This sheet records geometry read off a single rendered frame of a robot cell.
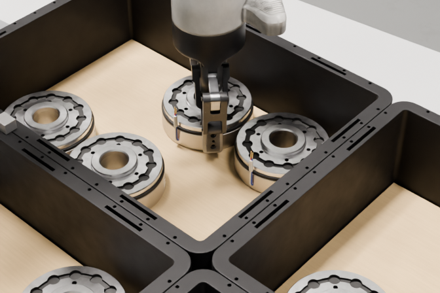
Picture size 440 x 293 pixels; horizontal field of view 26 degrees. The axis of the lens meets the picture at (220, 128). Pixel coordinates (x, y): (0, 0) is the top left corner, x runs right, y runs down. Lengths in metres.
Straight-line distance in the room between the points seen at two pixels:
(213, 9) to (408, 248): 0.30
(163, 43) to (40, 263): 0.36
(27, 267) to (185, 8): 0.29
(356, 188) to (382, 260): 0.08
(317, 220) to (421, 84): 0.51
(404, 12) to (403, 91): 1.47
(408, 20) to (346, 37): 1.34
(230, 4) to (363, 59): 0.53
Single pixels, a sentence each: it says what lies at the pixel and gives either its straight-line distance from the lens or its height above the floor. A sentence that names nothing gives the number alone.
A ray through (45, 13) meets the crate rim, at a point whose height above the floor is 0.93.
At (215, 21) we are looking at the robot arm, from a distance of 0.93.
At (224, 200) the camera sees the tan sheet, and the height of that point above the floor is 0.83.
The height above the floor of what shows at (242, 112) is 0.86.
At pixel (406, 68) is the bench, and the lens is 1.42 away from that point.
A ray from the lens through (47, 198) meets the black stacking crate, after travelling 0.93.
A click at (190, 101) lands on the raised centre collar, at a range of 1.06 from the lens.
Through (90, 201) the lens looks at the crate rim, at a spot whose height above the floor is 0.93.
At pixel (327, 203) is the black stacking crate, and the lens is 0.92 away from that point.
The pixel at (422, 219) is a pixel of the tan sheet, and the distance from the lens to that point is 1.00.
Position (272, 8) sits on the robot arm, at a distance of 0.94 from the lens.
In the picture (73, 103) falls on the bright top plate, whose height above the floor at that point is 0.86.
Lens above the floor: 1.53
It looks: 40 degrees down
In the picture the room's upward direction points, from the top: straight up
